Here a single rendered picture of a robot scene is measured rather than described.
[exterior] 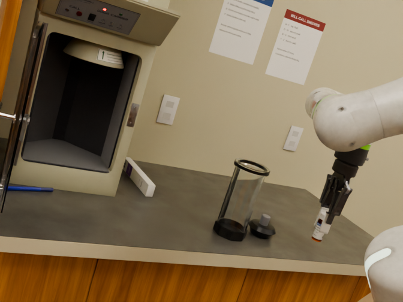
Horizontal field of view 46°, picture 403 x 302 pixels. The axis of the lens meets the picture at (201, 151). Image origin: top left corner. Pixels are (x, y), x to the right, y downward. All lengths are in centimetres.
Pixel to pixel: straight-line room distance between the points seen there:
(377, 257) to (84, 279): 76
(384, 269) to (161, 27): 84
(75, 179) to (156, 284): 38
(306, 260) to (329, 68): 101
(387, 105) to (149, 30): 63
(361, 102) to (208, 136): 106
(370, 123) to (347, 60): 126
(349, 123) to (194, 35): 99
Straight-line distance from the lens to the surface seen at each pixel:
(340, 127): 101
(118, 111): 145
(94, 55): 134
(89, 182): 142
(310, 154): 228
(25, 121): 105
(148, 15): 124
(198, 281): 137
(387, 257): 73
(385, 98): 103
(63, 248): 116
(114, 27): 128
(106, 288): 128
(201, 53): 188
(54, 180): 140
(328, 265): 155
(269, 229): 150
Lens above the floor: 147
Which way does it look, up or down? 13 degrees down
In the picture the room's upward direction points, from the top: 18 degrees clockwise
